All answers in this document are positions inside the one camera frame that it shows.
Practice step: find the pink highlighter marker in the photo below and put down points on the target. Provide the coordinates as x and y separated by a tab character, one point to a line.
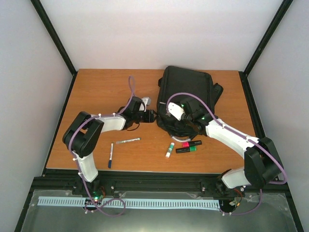
191	143

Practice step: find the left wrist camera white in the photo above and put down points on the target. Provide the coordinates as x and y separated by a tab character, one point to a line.
146	100

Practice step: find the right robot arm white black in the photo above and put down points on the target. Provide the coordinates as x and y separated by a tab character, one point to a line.
262	164

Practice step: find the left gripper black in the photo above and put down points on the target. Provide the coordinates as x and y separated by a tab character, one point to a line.
150	118

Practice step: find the black student backpack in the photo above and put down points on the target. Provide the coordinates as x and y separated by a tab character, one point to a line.
177	80

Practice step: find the blue whiteboard marker pen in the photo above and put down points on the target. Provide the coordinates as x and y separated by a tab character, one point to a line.
110	156

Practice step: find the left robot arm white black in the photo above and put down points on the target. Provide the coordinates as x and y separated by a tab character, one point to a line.
82	135

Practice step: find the light blue cable duct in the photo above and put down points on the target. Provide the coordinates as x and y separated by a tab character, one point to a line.
131	203

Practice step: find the green lit circuit board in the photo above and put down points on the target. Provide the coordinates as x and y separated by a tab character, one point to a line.
99	197

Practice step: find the clear silver pen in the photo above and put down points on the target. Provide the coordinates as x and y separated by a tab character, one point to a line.
128	140

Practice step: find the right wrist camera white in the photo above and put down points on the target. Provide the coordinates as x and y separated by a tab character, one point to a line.
176	111

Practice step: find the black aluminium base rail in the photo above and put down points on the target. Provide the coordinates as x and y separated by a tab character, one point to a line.
112	183

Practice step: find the left black frame post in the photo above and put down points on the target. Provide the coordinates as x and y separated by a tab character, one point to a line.
39	8

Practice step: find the right black frame post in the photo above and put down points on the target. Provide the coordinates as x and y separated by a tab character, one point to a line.
276	20

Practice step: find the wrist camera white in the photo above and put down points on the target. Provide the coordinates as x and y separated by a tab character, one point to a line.
176	111
146	100

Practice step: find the green highlighter marker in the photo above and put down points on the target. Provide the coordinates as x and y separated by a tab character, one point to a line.
186	149

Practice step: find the white green glue stick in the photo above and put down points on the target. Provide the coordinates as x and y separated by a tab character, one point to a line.
170	149

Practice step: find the black frame post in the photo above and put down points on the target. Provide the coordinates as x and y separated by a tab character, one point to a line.
39	8
276	20

